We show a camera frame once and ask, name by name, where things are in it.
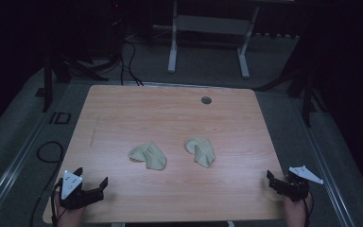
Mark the metal floor rail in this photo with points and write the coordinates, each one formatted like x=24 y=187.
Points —
x=15 y=164
x=324 y=170

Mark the black floor bracket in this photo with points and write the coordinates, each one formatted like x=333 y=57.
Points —
x=60 y=118

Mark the beige sock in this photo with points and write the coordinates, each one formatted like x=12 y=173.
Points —
x=149 y=156
x=201 y=151

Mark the grey table grommet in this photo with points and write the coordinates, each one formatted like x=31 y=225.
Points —
x=206 y=100

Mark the white desk frame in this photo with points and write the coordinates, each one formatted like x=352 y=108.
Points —
x=212 y=24

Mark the person's left hand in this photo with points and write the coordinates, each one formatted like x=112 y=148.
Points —
x=71 y=217

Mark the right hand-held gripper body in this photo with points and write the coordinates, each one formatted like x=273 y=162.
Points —
x=296 y=189

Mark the person's right hand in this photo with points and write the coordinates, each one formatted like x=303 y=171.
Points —
x=294 y=213

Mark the black metal stand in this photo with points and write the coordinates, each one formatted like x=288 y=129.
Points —
x=307 y=94
x=48 y=82

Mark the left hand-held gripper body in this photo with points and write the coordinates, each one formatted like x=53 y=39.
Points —
x=75 y=197

